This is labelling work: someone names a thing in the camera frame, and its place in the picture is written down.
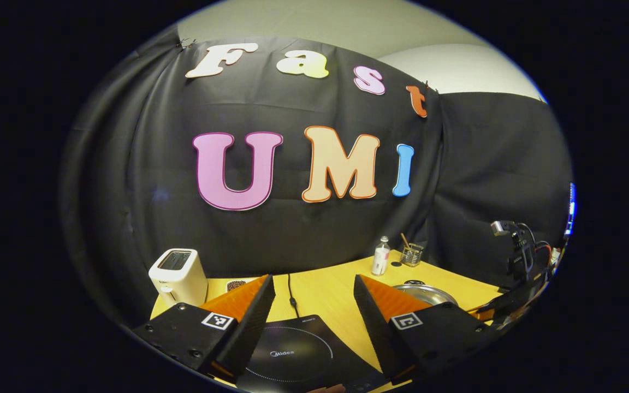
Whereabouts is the white toaster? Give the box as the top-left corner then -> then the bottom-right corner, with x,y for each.
149,248 -> 209,307

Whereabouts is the black power cable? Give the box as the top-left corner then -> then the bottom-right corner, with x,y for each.
287,273 -> 300,318

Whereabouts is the black camera stand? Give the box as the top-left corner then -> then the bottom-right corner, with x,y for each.
491,220 -> 538,282

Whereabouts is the wire mesh holder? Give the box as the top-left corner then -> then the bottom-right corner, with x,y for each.
400,243 -> 424,267

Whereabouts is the black induction cooktop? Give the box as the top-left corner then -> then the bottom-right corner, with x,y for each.
236,314 -> 389,393

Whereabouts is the clear labelled bottle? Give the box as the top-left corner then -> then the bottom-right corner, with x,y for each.
371,236 -> 391,276

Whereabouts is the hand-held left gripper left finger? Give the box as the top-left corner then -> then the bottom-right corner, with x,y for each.
132,275 -> 276,383

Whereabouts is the stainless steel pot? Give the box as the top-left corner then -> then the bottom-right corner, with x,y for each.
393,280 -> 459,307

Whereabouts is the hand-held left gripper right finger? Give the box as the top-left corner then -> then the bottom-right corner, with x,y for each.
354,275 -> 503,385

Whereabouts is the black backdrop cloth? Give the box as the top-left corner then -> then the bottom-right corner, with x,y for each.
58,27 -> 574,328

